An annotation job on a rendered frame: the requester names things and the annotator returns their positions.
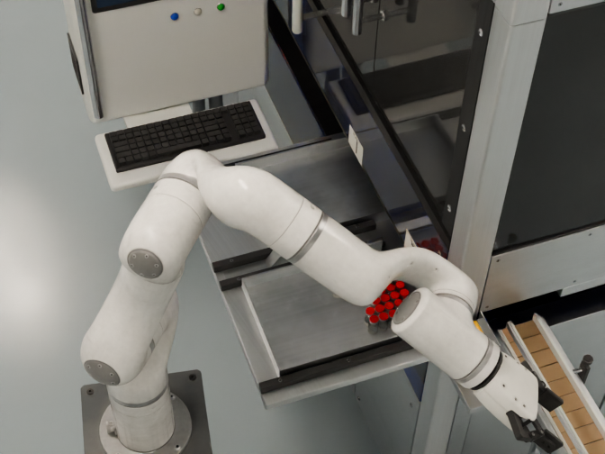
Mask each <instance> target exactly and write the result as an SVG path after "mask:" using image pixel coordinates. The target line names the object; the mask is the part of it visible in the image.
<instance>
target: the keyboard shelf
mask: <svg viewBox="0 0 605 454"><path fill-rule="evenodd" d="M249 101H250V102H251V104H252V107H253V109H254V111H255V113H256V115H257V118H258V120H259V122H260V124H261V126H262V129H263V131H264V133H265V135H266V137H265V138H264V139H261V140H257V141H250V142H246V143H242V144H239V145H234V146H230V147H227V148H223V149H218V150H212V151H208V153H210V154H212V155H213V156H214V157H215V158H216V159H217V160H219V161H220V162H223V161H227V160H231V159H237V158H241V157H245V156H248V155H252V154H256V153H259V152H264V151H268V150H274V149H278V145H277V143H276V141H275V137H274V135H273V133H272V132H271V130H270V128H269V125H268V123H267V121H266V118H265V116H264V115H263V112H262V110H261V108H260V106H259V104H258V102H257V100H255V99H252V100H249ZM187 114H194V113H192V110H191V108H190V105H189V103H185V104H178V105H174V106H169V107H166V108H162V109H157V110H154V111H149V112H146V113H138V114H134V115H130V116H126V117H122V118H123V120H124V123H125V126H126V129H127V128H131V127H135V126H140V125H143V124H147V123H154V122H158V121H163V120H168V119H171V118H176V117H178V116H184V115H187ZM104 135H105V133H102V134H98V135H96V136H95V143H96V146H97V149H98V152H99V155H100V158H101V161H102V163H103V166H104V171H105V174H106V176H107V180H108V183H109V186H110V188H111V190H112V191H114V192H116V191H120V190H124V189H128V188H132V187H135V186H142V185H146V184H150V183H154V182H157V180H158V178H159V177H160V175H161V174H162V172H163V170H164V169H165V168H166V166H167V165H168V164H169V163H170V162H171V161H172V160H170V161H166V162H162V163H158V164H154V165H150V166H146V167H143V168H135V169H132V170H128V171H124V172H120V173H117V172H116V170H115V167H114V164H113V160H112V157H111V154H110V151H109V149H108V146H107V143H106V140H105V137H104Z"/></svg>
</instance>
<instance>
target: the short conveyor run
mask: <svg viewBox="0 0 605 454"><path fill-rule="evenodd" d="M493 333H494V335H495V337H496V338H497V340H498V342H499V343H500V344H501V346H500V351H502V352H504V353H505V354H507V355H509V356H510V357H512V358H513V359H515V360H517V361H518V362H519V363H521V362H522V361H524V360H526V361H527V362H528V364H529V365H530V367H531V368H532V371H535V372H536V373H537V376H538V377H539V379H540V380H541V381H544V382H545V383H546V388H547V387H548V388H549V389H550V390H552V391H553V392H554V393H555V394H557V395H558V396H559V397H560V398H562V399H563V400H564V403H563V404H562V405H560V406H559V407H557V408H556V409H555V410H553V411H552V412H549V411H548V410H547V409H545V408H544V407H543V406H542V405H540V404H539V403H537V420H538V422H539V423H540V425H541V426H542V428H543V430H545V429H548V430H549V431H551V432H552V433H553V434H554V435H555V436H556V437H557V438H558V439H560V440H561V441H562V442H563V443H564V446H563V447H561V448H559V449H557V450H555V451H554V452H552V453H550V454H605V418H604V417H603V415H602V413H601V412H600V409H599V408H598V406H597V405H596V404H595V402H594V401H593V399H592V397H591V395H590V393H589V392H588V390H587V388H586V387H585V385H584V384H585V381H586V379H587V376H588V375H589V372H590V369H591V368H590V365H591V364H592V362H593V357H592V356H591V355H584V356H583V358H582V361H581V364H580V366H579V367H578V368H576V369H574V367H573V365H572V363H571V362H570V360H569V358H568V357H567V356H566V354H565V353H564V350H563V349H562V347H561V345H560V344H559V342H558V340H557V339H556V337H555V335H554V334H553V332H552V331H551V329H550V327H549V326H548V324H547V323H546V320H545V319H544V317H540V316H539V314H538V313H534V316H533V321H529V322H524V323H521V324H518V325H515V326H514V325H513V323H512V321H509V322H507V324H506V328H505V329H499V330H498V331H494V332H493Z"/></svg>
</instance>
